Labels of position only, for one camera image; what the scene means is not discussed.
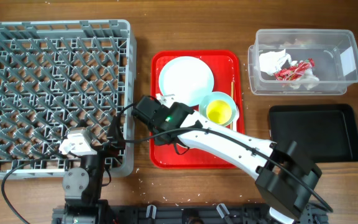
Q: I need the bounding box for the white napkin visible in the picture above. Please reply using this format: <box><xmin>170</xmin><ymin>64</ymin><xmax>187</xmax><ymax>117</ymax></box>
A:
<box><xmin>259</xmin><ymin>49</ymin><xmax>319</xmax><ymax>90</ymax></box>

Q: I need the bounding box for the red ketchup sachet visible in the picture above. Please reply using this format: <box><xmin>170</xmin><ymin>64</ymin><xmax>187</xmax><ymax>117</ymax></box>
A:
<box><xmin>273</xmin><ymin>58</ymin><xmax>315</xmax><ymax>81</ymax></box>

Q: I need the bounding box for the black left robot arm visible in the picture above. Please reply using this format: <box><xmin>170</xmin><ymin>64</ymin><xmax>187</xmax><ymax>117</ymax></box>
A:
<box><xmin>54</xmin><ymin>119</ymin><xmax>126</xmax><ymax>224</ymax></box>

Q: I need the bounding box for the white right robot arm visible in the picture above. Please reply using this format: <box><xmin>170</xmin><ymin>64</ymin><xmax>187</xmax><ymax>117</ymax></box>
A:
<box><xmin>132</xmin><ymin>98</ymin><xmax>322</xmax><ymax>223</ymax></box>

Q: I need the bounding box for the grey dishwasher rack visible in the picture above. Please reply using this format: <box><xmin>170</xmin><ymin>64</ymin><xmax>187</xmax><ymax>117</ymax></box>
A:
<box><xmin>0</xmin><ymin>19</ymin><xmax>137</xmax><ymax>180</ymax></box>

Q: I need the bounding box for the large white plate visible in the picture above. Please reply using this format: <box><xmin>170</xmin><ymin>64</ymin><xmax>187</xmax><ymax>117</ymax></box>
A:
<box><xmin>158</xmin><ymin>56</ymin><xmax>214</xmax><ymax>106</ymax></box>

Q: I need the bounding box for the yellow cup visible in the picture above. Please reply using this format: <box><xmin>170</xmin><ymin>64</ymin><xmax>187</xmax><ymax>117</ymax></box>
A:
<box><xmin>206</xmin><ymin>100</ymin><xmax>232</xmax><ymax>126</ymax></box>

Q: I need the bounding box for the light blue bowl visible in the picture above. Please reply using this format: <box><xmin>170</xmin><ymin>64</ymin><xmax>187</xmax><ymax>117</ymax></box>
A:
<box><xmin>198</xmin><ymin>91</ymin><xmax>236</xmax><ymax>126</ymax></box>

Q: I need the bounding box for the red plastic tray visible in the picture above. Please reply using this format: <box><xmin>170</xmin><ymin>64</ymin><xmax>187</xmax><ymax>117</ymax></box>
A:
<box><xmin>149</xmin><ymin>50</ymin><xmax>245</xmax><ymax>169</ymax></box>

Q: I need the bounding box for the white plastic fork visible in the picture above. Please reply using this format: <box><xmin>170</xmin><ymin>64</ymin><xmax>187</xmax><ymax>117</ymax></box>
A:
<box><xmin>232</xmin><ymin>107</ymin><xmax>239</xmax><ymax>131</ymax></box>

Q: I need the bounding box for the wooden chopstick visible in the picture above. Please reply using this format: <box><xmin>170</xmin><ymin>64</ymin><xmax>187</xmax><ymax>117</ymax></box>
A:
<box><xmin>229</xmin><ymin>81</ymin><xmax>235</xmax><ymax>130</ymax></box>

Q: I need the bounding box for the black plastic tray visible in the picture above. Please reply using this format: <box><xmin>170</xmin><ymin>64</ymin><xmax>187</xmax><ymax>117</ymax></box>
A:
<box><xmin>268</xmin><ymin>104</ymin><xmax>358</xmax><ymax>163</ymax></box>

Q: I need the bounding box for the clear plastic bin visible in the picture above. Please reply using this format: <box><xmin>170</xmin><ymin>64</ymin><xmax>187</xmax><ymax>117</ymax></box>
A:
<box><xmin>248</xmin><ymin>29</ymin><xmax>358</xmax><ymax>96</ymax></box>

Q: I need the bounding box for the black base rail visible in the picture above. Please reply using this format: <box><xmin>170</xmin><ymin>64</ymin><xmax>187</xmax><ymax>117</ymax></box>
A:
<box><xmin>52</xmin><ymin>203</ymin><xmax>329</xmax><ymax>224</ymax></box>

